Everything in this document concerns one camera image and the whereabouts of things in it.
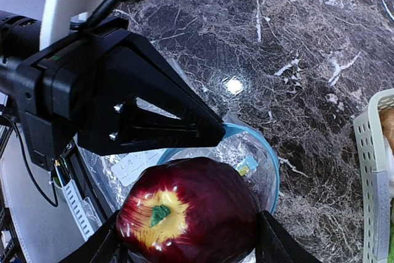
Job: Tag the light blue cable duct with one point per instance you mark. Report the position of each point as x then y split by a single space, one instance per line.
74 202

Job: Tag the pale green perforated basket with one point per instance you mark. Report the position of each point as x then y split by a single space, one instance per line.
374 177

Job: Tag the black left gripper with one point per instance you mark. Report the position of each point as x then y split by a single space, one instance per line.
143 104

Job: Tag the clear zip bag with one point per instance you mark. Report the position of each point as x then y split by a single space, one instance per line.
243 148

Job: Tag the dark red apple toy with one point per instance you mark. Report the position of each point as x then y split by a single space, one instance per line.
189 210

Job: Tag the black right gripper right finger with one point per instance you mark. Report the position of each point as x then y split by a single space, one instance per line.
275 244

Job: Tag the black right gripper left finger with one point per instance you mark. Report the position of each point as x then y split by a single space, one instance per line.
100 247

